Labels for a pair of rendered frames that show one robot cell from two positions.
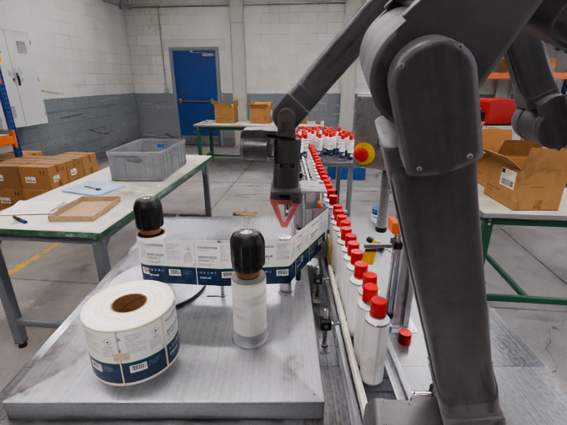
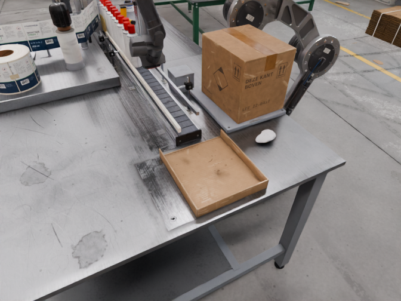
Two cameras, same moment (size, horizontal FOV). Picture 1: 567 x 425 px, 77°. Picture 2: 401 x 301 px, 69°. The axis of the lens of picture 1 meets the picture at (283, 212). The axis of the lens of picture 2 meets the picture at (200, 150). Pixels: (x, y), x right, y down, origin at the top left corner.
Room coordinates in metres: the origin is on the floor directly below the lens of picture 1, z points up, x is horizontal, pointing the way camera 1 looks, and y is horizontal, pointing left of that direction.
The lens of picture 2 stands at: (-0.76, 0.16, 1.56)
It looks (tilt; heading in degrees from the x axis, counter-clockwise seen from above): 42 degrees down; 332
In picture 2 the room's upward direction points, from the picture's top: 1 degrees clockwise
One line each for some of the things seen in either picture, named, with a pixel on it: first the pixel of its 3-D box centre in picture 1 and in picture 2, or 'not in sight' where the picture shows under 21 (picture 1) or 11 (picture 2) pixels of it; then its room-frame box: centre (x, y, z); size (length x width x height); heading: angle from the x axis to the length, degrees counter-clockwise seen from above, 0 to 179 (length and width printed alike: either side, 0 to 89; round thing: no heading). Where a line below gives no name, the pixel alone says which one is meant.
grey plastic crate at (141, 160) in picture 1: (150, 158); not in sight; (2.84, 1.06, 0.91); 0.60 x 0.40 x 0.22; 177
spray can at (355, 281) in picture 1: (358, 299); (123, 36); (0.78, -0.19, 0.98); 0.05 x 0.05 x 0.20
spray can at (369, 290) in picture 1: (367, 325); (129, 43); (0.68, -0.19, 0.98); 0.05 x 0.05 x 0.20
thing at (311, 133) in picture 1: (315, 140); not in sight; (3.31, -0.30, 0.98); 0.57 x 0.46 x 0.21; 90
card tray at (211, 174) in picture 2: not in sight; (210, 167); (-0.16, -0.20, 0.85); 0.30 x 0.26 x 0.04; 0
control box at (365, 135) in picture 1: (391, 131); not in sight; (0.94, -0.28, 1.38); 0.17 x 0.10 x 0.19; 55
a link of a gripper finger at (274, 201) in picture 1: (284, 206); not in sight; (0.78, 0.00, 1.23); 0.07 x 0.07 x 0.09; 0
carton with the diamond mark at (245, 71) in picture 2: not in sight; (243, 71); (0.16, -0.53, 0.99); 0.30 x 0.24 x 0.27; 2
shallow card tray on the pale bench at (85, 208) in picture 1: (87, 207); not in sight; (1.93, 1.12, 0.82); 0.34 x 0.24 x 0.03; 0
